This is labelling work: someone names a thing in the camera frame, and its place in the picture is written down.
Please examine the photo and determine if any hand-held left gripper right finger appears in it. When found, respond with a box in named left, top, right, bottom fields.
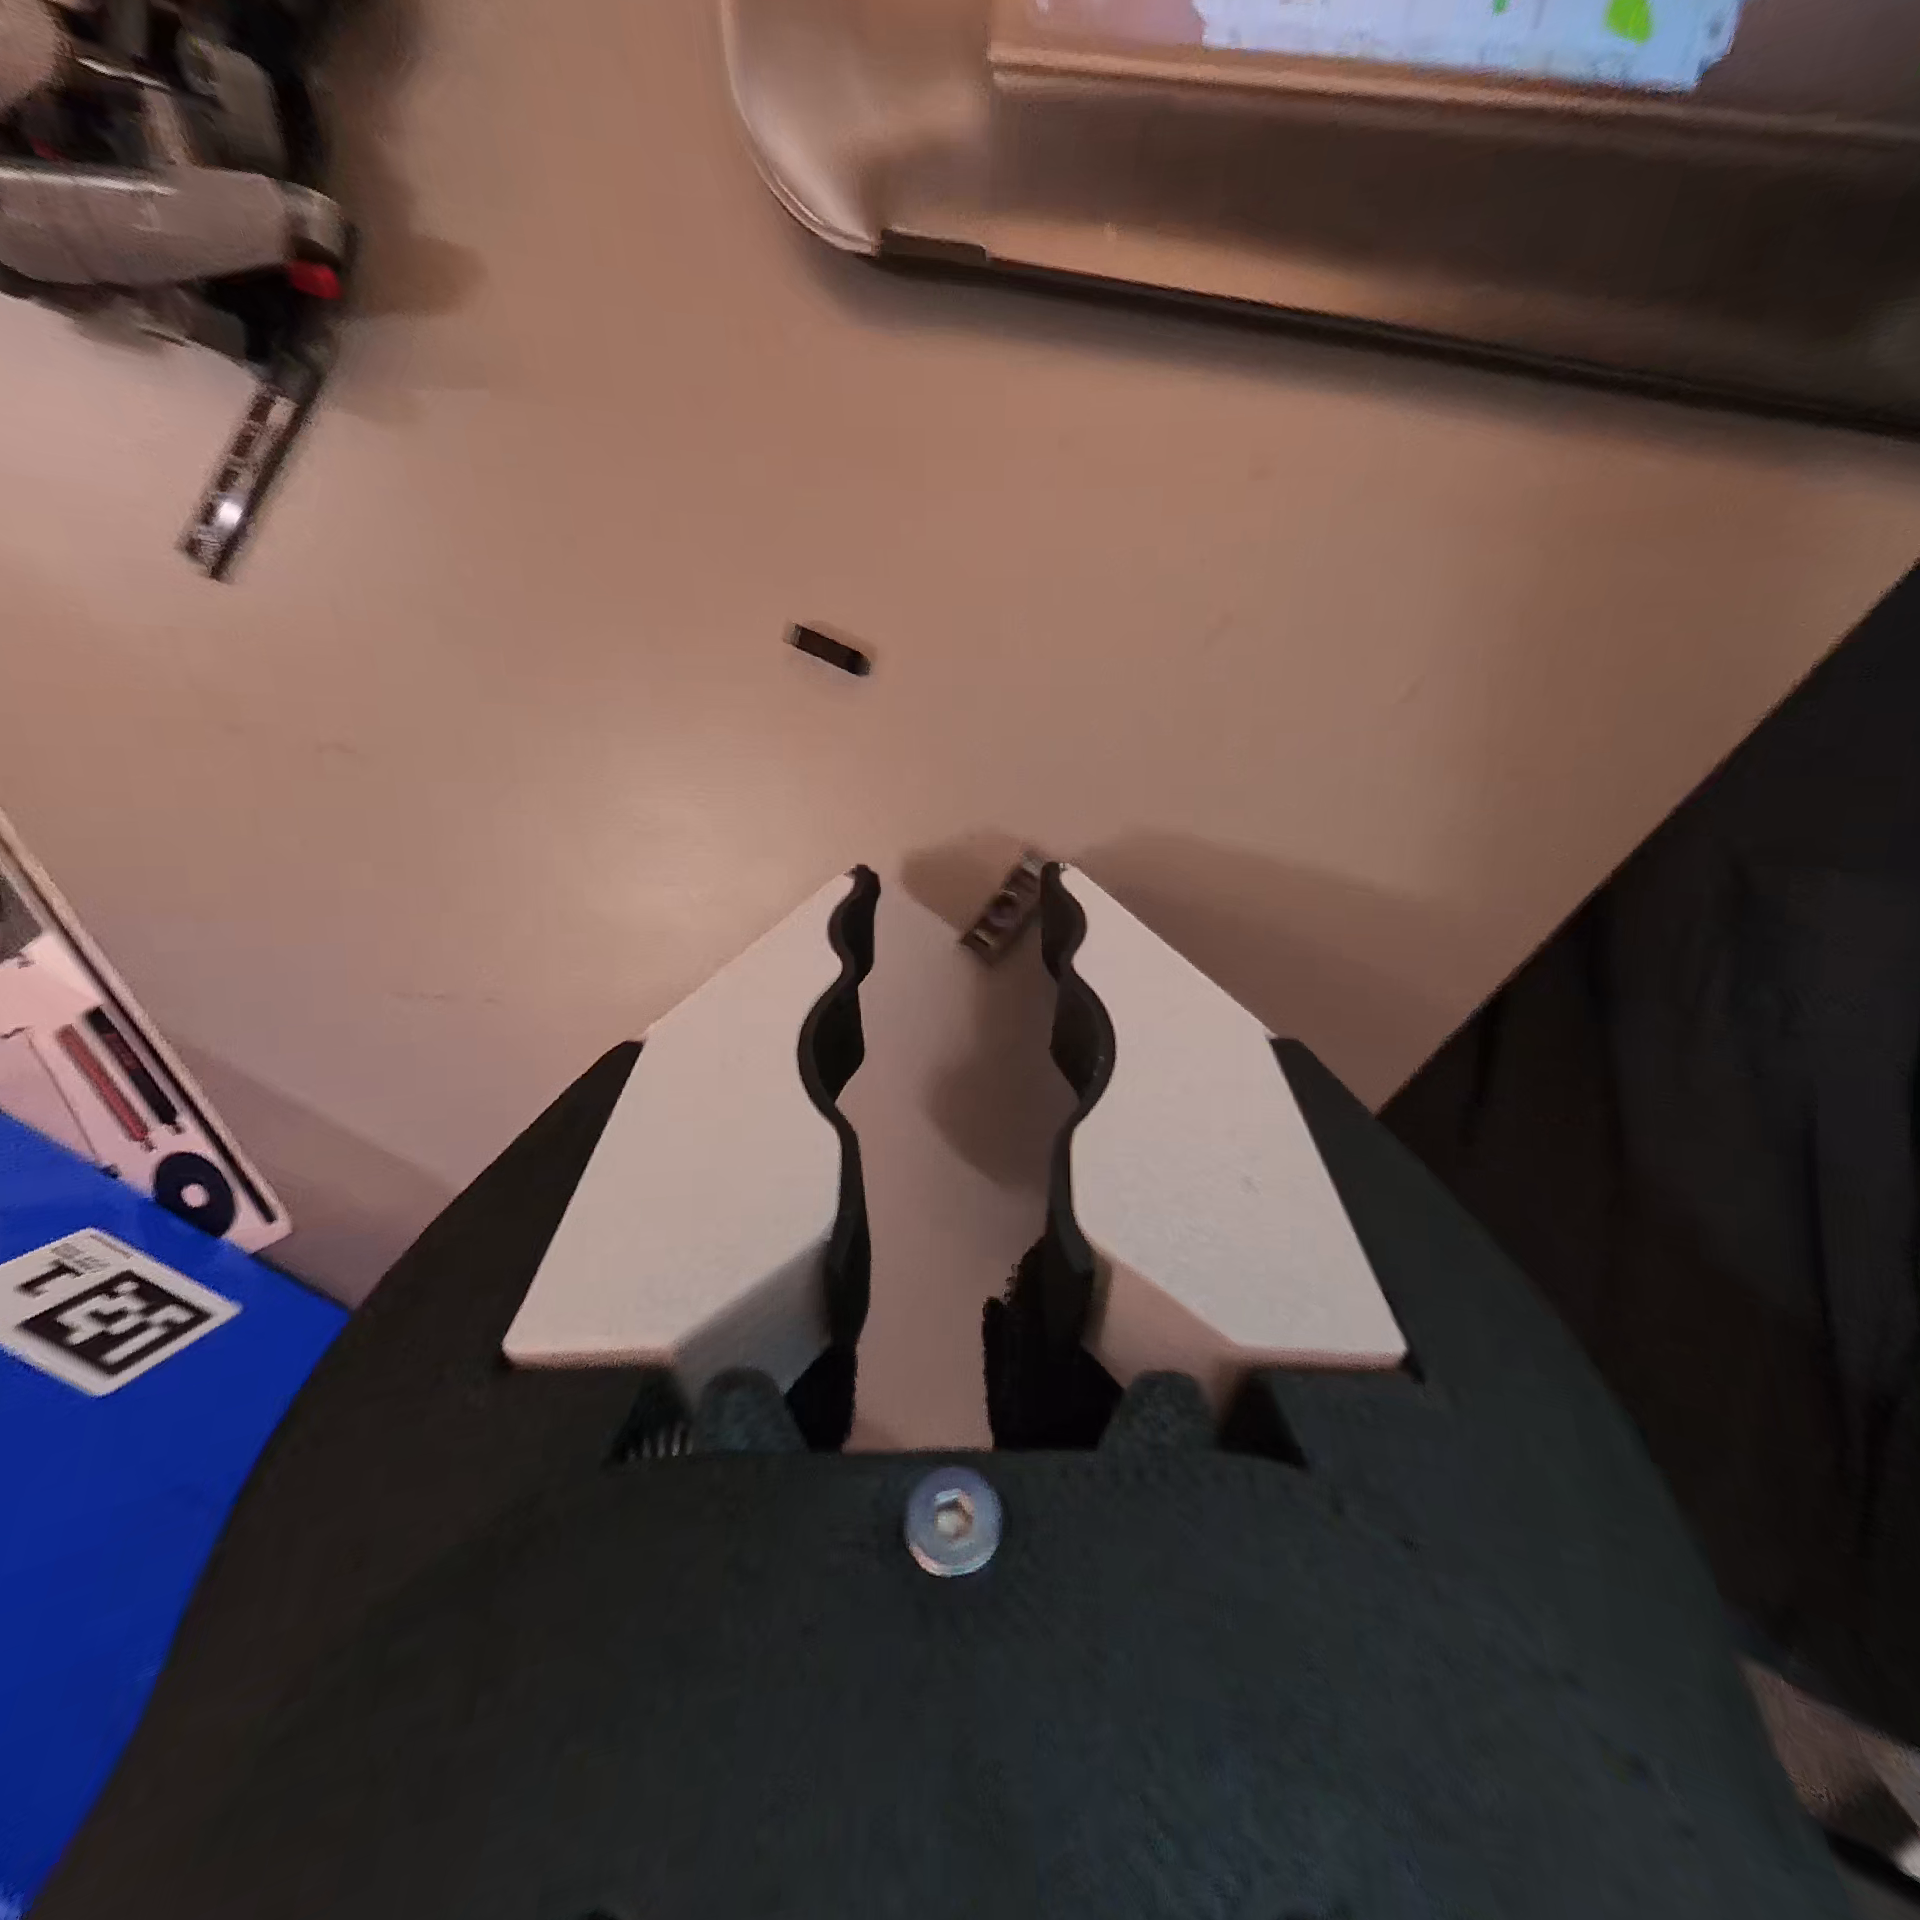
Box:
left=982, top=860, right=1415, bottom=1451

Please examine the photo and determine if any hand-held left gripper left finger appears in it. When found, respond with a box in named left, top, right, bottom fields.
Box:
left=498, top=862, right=880, bottom=1451

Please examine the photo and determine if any dark grey lego beam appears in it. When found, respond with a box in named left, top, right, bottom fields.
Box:
left=958, top=853, right=1047, bottom=958

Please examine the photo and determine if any grey lego car model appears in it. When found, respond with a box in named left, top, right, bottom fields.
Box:
left=0, top=0, right=360, bottom=577

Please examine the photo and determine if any lego sticker sheet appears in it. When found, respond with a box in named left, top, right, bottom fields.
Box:
left=0, top=808, right=294, bottom=1256

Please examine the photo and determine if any person's dark clothing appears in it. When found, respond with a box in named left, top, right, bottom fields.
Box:
left=1376, top=563, right=1920, bottom=1667

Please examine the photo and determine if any blue plastic bin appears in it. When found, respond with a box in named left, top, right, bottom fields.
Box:
left=0, top=1111, right=354, bottom=1920

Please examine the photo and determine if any smartphone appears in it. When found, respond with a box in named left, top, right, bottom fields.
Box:
left=878, top=0, right=1920, bottom=437

